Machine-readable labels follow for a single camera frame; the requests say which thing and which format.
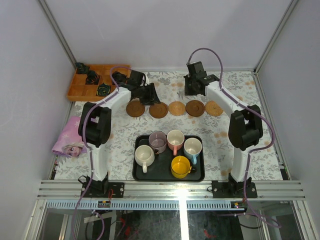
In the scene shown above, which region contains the small brown wooden coaster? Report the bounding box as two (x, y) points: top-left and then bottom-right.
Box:
(149, 102), (168, 119)

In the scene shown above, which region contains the large brown wooden coaster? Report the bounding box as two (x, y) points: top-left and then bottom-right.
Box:
(126, 101), (145, 118)

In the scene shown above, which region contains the woven rattan coaster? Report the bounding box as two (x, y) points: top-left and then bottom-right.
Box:
(168, 101), (186, 116)
(205, 100), (224, 117)

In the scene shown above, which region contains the light blue ceramic mug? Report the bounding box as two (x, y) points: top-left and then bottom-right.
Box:
(183, 137), (203, 165)

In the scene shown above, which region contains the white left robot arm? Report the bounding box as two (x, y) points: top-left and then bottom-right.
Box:
(78, 70), (161, 198)

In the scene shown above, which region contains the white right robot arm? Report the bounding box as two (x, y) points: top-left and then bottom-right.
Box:
(184, 61), (263, 198)

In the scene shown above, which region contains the black rolled item right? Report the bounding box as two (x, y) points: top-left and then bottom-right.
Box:
(111, 71), (127, 85)

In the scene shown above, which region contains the purple ceramic mug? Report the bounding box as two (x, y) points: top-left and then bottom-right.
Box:
(148, 131), (167, 155)

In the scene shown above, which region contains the black green rolled item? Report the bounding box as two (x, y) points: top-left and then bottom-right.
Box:
(96, 83), (111, 97)

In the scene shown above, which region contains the pink ceramic mug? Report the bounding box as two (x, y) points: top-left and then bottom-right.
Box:
(167, 130), (185, 156)

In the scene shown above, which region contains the orange wooden divided tray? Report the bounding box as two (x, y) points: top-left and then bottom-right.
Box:
(66, 63), (131, 102)

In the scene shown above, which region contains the black rolled item middle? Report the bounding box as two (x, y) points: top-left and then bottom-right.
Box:
(85, 70), (100, 85)

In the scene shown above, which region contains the white ceramic mug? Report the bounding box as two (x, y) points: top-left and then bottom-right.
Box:
(134, 145), (155, 174)

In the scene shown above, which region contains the black rolled item corner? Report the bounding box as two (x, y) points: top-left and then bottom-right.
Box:
(75, 62), (87, 70)

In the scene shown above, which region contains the yellow ceramic mug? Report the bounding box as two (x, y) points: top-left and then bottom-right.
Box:
(170, 155), (197, 179)

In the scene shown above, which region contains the black plastic tray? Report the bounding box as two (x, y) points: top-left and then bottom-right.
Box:
(132, 146), (205, 183)

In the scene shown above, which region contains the purple princess cloth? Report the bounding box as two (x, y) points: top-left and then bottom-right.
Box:
(51, 116), (87, 158)

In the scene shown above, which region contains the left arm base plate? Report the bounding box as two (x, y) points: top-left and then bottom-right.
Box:
(83, 181), (125, 199)

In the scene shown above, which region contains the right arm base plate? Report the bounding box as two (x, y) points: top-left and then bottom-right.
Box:
(211, 180), (258, 199)

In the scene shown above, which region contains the aluminium front rail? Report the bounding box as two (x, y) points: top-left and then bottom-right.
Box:
(37, 180), (306, 201)

